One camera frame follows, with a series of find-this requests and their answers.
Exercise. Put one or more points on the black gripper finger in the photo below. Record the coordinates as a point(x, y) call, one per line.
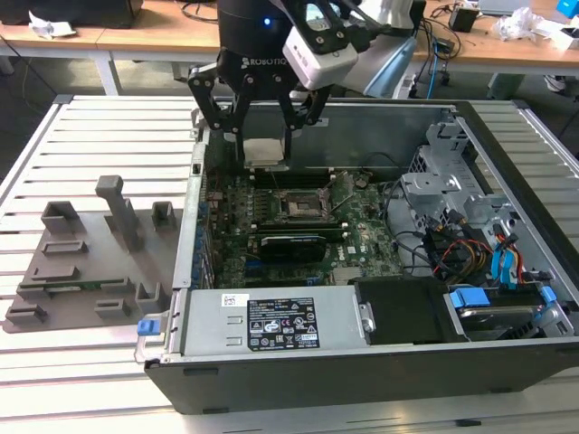
point(289, 124)
point(205, 97)

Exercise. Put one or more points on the silver square CPU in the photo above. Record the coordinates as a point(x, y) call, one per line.
point(264, 151)

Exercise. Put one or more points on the thin metal locking lever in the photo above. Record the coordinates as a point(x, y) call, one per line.
point(274, 181)

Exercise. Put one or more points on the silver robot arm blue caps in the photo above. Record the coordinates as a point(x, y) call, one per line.
point(389, 72)

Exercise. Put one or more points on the CPU socket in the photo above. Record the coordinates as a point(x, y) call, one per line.
point(300, 209)

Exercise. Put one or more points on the long wooden desk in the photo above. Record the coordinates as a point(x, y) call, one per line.
point(135, 38)

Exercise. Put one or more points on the round coin battery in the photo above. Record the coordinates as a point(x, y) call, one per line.
point(362, 182)

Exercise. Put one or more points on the white power strip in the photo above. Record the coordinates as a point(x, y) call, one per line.
point(405, 86)

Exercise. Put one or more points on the black graphics card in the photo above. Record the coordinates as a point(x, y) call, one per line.
point(294, 248)

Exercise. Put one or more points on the green motherboard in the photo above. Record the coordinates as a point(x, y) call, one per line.
point(366, 244)

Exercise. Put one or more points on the silver metal drive cage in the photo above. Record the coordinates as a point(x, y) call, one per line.
point(429, 192)

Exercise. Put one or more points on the silver chipset heatsink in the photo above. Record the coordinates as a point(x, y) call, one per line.
point(347, 275)

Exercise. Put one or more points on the black bag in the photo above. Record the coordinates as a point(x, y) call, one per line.
point(68, 11)

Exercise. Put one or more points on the crumpled white paper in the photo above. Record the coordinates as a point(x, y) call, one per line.
point(50, 25)

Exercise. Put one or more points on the small black box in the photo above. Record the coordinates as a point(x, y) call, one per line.
point(463, 19)

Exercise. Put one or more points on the grey parts rack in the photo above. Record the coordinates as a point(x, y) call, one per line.
point(99, 271)

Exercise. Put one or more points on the black plastic shroud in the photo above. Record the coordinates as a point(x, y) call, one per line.
point(398, 312)

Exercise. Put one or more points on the grey power supply with label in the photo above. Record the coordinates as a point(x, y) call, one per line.
point(208, 325)

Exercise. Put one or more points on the teal bin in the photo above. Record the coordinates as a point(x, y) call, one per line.
point(504, 86)

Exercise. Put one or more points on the wooden desk with clutter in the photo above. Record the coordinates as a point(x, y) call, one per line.
point(497, 52)

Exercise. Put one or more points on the green RAM stick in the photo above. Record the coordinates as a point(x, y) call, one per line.
point(90, 285)

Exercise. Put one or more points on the blue case latch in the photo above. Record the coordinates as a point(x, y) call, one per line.
point(147, 328)

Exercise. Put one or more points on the grey laptop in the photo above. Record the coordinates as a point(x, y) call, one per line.
point(502, 4)

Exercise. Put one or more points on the clear plastic bag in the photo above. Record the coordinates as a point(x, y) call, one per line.
point(515, 25)

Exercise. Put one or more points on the black open PC case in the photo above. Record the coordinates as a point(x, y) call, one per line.
point(316, 384)

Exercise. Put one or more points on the white shoe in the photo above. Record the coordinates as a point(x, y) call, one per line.
point(554, 84)

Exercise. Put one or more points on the hard disk in blue carrier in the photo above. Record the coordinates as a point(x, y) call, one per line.
point(493, 316)

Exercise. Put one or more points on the flat white box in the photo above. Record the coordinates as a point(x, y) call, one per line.
point(567, 38)

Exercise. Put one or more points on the small blue box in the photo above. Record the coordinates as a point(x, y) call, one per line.
point(564, 6)

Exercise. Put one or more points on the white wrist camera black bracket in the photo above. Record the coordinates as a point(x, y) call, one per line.
point(325, 68)

